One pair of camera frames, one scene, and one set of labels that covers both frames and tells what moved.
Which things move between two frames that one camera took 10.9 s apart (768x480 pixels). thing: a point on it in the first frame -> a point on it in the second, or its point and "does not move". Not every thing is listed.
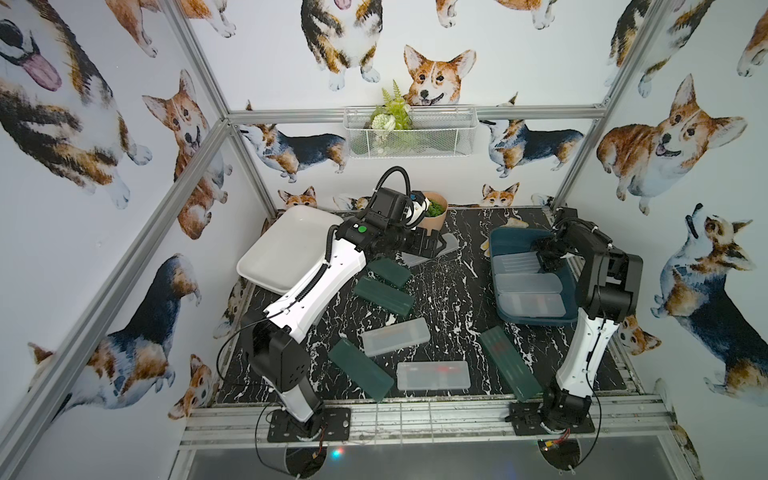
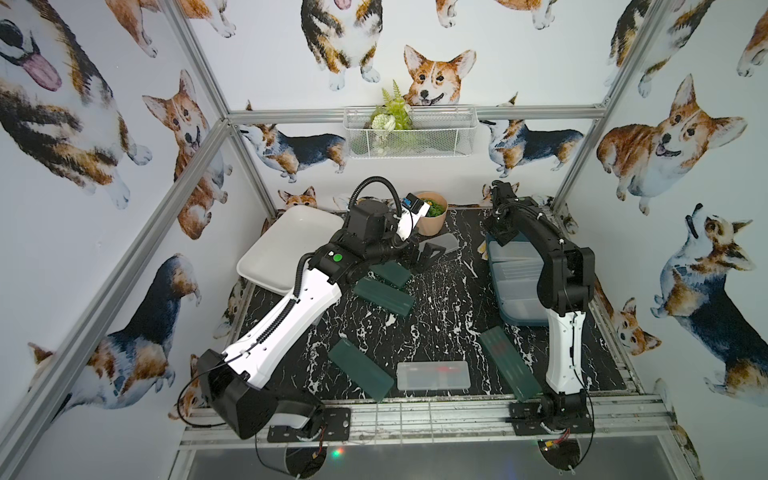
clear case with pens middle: (390, 337) -> (512, 250)
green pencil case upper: (390, 271) does not move
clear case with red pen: (433, 375) does not move
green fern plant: (392, 114) does not move
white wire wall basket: (437, 132) does not move
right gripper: (546, 263) -> (501, 238)
